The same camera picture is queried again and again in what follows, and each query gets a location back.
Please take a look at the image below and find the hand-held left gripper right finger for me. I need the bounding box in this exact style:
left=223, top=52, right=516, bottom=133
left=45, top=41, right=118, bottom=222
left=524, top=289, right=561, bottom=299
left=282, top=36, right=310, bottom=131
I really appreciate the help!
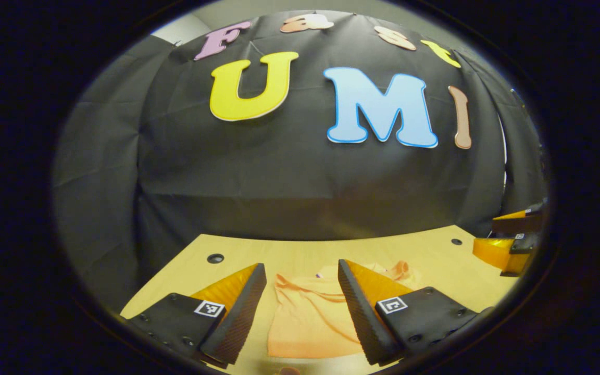
left=337, top=259, right=480, bottom=366

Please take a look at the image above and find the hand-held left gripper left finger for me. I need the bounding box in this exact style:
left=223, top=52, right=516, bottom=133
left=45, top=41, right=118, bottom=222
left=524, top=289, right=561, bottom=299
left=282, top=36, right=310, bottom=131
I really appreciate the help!
left=123, top=263, right=268, bottom=368

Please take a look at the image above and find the orange polo T-shirt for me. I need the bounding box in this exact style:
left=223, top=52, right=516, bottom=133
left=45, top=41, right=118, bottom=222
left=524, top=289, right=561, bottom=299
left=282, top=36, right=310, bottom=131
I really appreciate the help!
left=267, top=260, right=420, bottom=360

